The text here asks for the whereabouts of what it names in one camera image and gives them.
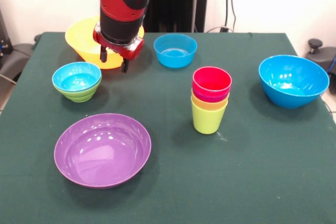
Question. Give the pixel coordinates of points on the black pedestal foot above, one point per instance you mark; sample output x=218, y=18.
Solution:
x=14, y=56
x=319, y=56

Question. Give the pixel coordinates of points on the dark green table cloth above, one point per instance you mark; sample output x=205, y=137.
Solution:
x=183, y=169

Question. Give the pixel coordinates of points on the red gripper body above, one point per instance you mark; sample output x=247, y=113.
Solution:
x=123, y=49

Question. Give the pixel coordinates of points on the purple cup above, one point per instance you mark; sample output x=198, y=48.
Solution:
x=210, y=98

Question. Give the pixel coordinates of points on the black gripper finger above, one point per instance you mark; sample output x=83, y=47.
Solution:
x=103, y=54
x=124, y=66

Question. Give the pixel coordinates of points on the wide purple bowl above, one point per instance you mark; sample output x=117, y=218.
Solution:
x=102, y=155

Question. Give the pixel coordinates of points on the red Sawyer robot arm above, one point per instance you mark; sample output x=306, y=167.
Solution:
x=123, y=3

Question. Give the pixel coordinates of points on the medium blue bowl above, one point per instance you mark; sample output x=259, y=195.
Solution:
x=175, y=56

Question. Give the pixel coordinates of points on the lime green cup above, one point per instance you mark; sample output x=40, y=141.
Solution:
x=207, y=121

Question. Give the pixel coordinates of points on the small light blue ribbed bowl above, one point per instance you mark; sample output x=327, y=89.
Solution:
x=76, y=79

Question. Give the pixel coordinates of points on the yellow cup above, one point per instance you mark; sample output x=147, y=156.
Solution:
x=207, y=106

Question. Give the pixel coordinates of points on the red cup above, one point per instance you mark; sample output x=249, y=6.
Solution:
x=212, y=82

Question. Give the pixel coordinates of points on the small green ribbed bowl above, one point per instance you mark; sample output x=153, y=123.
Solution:
x=78, y=95

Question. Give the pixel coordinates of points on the large blue bowl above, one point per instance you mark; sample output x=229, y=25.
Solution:
x=294, y=93

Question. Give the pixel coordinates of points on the large orange bowl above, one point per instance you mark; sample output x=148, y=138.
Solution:
x=81, y=40

